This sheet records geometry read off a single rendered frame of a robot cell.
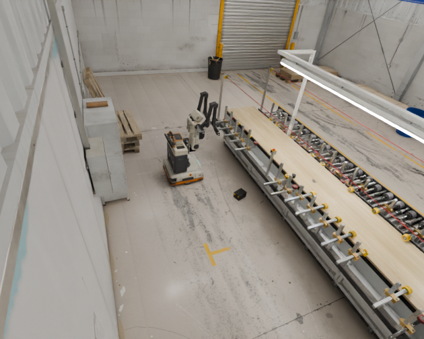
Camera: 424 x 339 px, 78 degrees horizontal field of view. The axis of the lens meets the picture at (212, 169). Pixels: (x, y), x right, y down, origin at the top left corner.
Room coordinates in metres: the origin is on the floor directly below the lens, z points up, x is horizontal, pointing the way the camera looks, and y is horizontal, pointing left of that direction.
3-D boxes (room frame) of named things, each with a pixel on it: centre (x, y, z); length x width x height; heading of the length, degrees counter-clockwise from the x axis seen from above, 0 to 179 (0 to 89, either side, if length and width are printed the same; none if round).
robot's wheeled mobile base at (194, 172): (4.09, 0.57, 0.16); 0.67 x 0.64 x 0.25; 116
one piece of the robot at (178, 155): (4.05, 0.66, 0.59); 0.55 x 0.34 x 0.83; 26
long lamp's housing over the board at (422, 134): (3.18, -1.44, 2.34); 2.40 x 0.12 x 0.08; 26
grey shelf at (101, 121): (3.54, 1.78, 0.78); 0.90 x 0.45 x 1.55; 26
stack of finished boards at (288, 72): (11.24, -3.54, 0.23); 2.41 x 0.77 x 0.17; 118
